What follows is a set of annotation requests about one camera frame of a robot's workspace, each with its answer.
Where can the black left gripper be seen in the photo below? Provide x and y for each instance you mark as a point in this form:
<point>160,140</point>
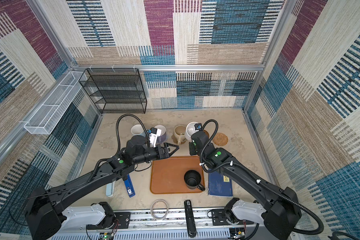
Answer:
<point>165,149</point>

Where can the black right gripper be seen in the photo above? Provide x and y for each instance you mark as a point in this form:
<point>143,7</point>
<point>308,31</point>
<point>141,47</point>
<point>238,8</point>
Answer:
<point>192,151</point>

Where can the purple mug white inside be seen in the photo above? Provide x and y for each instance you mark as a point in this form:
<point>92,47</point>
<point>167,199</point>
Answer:
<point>163,131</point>

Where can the beige mug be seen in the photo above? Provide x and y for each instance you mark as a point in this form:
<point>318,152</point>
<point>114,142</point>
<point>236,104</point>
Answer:
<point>179,131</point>

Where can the black mug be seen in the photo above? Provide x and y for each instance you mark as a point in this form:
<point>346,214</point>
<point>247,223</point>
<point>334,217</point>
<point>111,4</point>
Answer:
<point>193,180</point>

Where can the light blue mug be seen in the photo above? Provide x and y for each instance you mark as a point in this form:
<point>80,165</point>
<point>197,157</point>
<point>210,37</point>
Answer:
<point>138,130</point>

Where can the cork flower shaped coaster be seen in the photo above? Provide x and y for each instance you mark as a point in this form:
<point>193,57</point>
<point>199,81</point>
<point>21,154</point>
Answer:
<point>179,140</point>

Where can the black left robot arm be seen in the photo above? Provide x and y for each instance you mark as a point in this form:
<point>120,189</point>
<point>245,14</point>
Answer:
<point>43,209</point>

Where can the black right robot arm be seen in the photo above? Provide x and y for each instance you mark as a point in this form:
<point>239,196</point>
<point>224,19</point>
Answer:
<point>282,210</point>

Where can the orange brown serving tray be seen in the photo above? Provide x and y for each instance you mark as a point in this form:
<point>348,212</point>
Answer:
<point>168,175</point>

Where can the dark blue book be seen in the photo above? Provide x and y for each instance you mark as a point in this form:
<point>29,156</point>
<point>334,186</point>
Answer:
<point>219,185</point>

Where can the blue black utility knife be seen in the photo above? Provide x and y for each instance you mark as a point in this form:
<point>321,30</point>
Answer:
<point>129,186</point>

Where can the light blue glasses case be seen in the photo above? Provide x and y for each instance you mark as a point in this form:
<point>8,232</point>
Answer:
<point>110,189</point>

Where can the black handheld device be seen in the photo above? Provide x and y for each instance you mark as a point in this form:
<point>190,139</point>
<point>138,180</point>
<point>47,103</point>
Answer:
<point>190,221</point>

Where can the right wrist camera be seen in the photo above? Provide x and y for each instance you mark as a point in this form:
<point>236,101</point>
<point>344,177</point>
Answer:
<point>197,127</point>

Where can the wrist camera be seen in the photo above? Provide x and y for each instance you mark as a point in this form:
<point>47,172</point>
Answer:
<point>153,136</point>
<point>197,127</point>

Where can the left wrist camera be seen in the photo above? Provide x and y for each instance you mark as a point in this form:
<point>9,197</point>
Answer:
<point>153,136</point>

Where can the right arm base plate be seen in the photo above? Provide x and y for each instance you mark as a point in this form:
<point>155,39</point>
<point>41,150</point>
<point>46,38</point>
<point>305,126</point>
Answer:
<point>219,218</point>

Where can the black wire shelf rack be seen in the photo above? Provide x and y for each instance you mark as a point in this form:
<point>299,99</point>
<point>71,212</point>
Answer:
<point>115,90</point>

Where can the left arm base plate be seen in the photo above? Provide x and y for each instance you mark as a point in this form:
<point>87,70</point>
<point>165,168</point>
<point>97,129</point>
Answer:
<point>118,220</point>

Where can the white mesh wall basket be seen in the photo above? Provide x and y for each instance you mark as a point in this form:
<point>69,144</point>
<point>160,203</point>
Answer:
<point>48,115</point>

